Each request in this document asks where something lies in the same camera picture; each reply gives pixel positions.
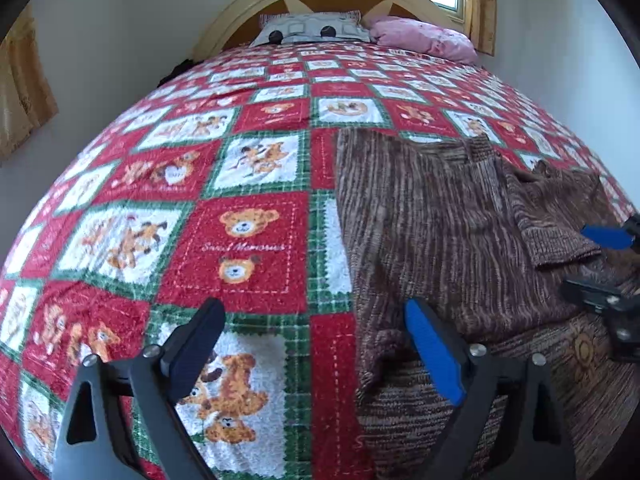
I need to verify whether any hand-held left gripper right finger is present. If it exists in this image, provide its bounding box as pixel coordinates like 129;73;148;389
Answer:
404;298;577;480

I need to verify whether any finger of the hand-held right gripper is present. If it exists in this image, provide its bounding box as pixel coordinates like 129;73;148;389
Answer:
560;277;640;363
581;212;640;251

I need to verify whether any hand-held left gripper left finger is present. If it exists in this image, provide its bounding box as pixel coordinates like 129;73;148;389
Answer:
52;298;227;480

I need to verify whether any brown knit sweater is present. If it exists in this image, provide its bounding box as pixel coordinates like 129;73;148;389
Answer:
334;127;640;480

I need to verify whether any red bear printed blanket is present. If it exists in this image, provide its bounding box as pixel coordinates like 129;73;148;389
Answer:
0;40;640;480

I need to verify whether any pink pillow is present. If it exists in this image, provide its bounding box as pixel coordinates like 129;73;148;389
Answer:
362;16;478;65

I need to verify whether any dark cloth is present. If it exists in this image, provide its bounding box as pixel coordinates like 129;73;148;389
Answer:
156;57;195;87

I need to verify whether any cream wooden headboard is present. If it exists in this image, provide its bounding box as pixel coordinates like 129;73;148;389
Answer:
192;0;468;61

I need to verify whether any grey patterned pillow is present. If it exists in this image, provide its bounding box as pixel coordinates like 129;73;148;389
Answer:
250;10;373;47

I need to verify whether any yellow wall curtain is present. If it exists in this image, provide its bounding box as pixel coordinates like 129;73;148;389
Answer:
0;4;60;162

